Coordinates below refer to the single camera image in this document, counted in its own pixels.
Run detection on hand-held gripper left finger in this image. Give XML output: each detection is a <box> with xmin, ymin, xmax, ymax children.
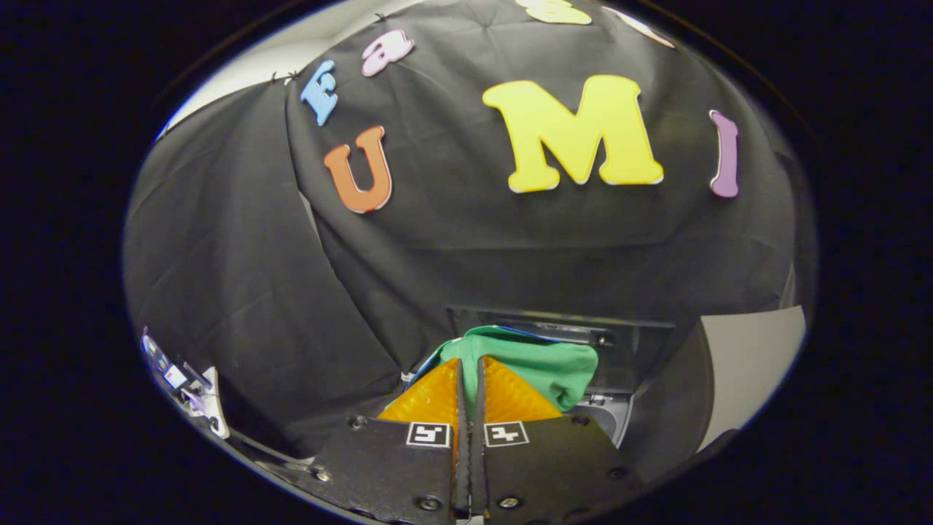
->
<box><xmin>310</xmin><ymin>357</ymin><xmax>472</xmax><ymax>522</ymax></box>

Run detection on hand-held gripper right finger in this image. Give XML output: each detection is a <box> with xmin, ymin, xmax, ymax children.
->
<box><xmin>471</xmin><ymin>356</ymin><xmax>646</xmax><ymax>522</ymax></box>

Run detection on green shirt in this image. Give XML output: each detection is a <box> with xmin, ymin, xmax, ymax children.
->
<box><xmin>405</xmin><ymin>326</ymin><xmax>600</xmax><ymax>424</ymax></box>

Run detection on small white device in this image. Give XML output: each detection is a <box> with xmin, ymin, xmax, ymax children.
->
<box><xmin>141</xmin><ymin>328</ymin><xmax>231</xmax><ymax>440</ymax></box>

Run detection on black backdrop cloth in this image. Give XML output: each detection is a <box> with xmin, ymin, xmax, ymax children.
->
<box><xmin>122</xmin><ymin>0</ymin><xmax>817</xmax><ymax>467</ymax></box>

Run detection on beige cabinet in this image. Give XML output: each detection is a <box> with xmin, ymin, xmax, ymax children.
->
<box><xmin>631</xmin><ymin>305</ymin><xmax>806</xmax><ymax>482</ymax></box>

